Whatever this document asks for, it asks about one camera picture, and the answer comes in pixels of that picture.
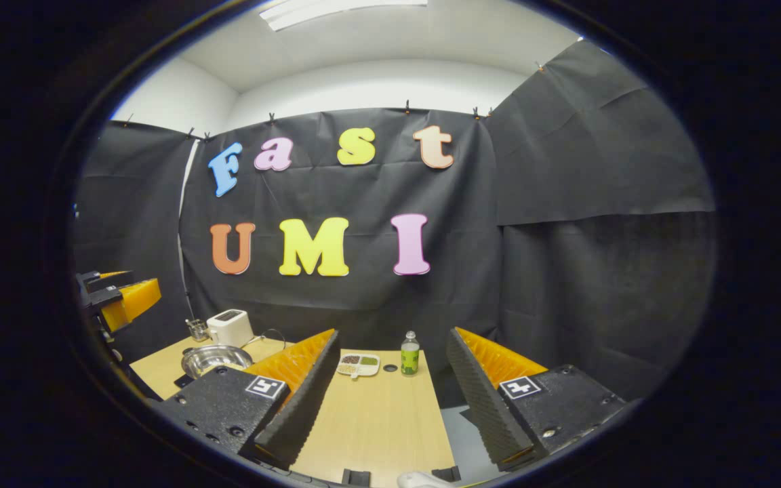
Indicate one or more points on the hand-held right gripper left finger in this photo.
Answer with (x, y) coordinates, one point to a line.
(302, 407)

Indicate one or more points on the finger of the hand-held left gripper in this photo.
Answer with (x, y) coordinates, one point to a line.
(133, 301)
(102, 281)

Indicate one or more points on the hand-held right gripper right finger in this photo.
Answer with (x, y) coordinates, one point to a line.
(478, 407)

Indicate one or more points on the black induction cooktop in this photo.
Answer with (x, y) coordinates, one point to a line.
(184, 381)

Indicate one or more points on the stainless steel pot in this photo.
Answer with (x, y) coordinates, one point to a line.
(217, 356)

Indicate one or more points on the white divided grain tray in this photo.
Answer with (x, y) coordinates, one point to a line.
(360, 366)

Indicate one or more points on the green drink bottle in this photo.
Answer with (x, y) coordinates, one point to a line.
(410, 359)

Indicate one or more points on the white toaster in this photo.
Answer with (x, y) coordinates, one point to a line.
(228, 329)

